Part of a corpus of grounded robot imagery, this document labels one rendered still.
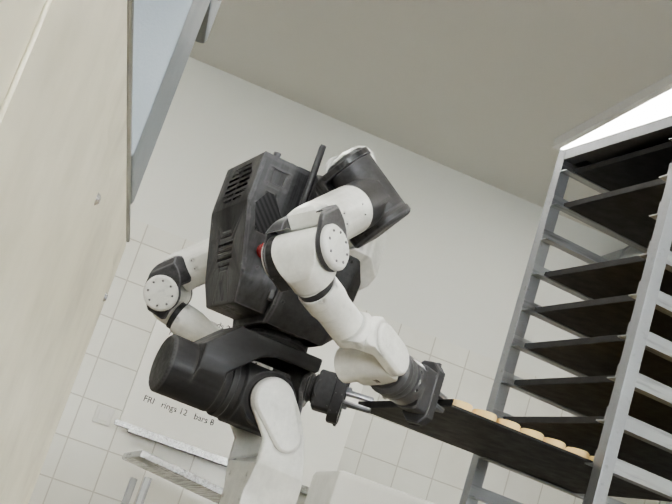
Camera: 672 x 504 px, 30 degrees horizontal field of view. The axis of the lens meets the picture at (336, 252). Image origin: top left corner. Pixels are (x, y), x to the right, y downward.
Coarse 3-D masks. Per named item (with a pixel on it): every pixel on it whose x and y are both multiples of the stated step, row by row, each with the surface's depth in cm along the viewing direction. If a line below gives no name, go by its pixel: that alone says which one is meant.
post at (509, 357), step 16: (560, 160) 305; (560, 176) 303; (560, 192) 302; (544, 208) 302; (544, 224) 299; (544, 256) 298; (528, 272) 297; (528, 288) 295; (512, 320) 295; (528, 320) 294; (512, 336) 292; (512, 352) 291; (512, 368) 290; (496, 384) 290; (496, 400) 287; (480, 464) 284; (480, 480) 283; (464, 496) 282
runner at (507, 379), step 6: (504, 372) 289; (504, 378) 289; (510, 378) 289; (516, 378) 290; (504, 384) 288; (510, 384) 287; (522, 390) 289; (534, 396) 291; (540, 396) 289; (546, 402) 293; (552, 402) 291; (564, 408) 293; (576, 414) 295; (582, 414) 294
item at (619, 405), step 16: (656, 224) 259; (656, 240) 257; (656, 256) 255; (656, 272) 255; (640, 288) 255; (656, 288) 254; (640, 304) 253; (640, 320) 251; (640, 336) 251; (624, 352) 251; (640, 352) 250; (624, 368) 249; (624, 384) 248; (624, 400) 247; (608, 416) 248; (624, 416) 247; (608, 432) 246; (608, 448) 244; (608, 464) 244; (592, 480) 244; (608, 480) 243; (592, 496) 242
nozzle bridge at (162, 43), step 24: (144, 0) 82; (168, 0) 83; (192, 0) 83; (216, 0) 102; (144, 24) 82; (168, 24) 82; (192, 24) 88; (144, 48) 82; (168, 48) 82; (144, 72) 81; (168, 72) 83; (144, 96) 81; (168, 96) 89; (144, 120) 81; (144, 144) 84; (144, 168) 90
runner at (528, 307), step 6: (528, 300) 294; (522, 306) 293; (528, 306) 294; (534, 306) 295; (540, 306) 295; (528, 312) 293; (534, 312) 291; (540, 318) 294; (546, 318) 293; (552, 324) 296; (558, 324) 295; (564, 330) 298; (570, 330) 296; (582, 336) 298; (588, 336) 297
